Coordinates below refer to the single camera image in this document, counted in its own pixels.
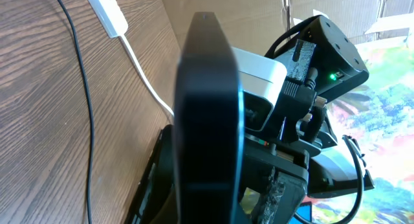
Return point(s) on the brown cardboard backdrop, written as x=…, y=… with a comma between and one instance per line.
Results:
x=254, y=25

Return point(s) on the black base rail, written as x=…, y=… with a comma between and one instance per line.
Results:
x=156, y=183

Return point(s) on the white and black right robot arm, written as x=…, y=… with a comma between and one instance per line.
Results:
x=317, y=54

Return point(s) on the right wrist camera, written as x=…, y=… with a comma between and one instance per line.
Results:
x=261, y=79

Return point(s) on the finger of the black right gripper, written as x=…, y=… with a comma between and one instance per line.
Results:
x=265, y=209

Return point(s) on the white power strip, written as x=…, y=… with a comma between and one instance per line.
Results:
x=111, y=17

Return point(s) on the smartphone with lit screen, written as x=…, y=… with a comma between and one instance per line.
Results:
x=208, y=125

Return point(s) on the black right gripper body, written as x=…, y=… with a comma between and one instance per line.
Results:
x=287, y=143

